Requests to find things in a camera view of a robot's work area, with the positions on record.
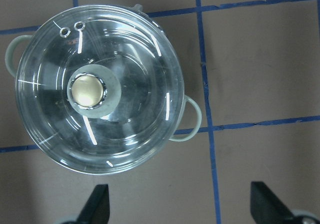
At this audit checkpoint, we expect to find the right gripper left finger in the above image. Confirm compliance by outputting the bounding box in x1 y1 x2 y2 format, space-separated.
75 184 110 224

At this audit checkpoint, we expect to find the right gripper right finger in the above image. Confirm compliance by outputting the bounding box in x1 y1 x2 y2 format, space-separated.
250 181 295 223

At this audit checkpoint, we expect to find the glass pot lid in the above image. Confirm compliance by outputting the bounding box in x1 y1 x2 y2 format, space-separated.
14 4 187 176

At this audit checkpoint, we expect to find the pale green steel pot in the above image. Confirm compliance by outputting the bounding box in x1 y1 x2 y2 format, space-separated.
4 3 202 142

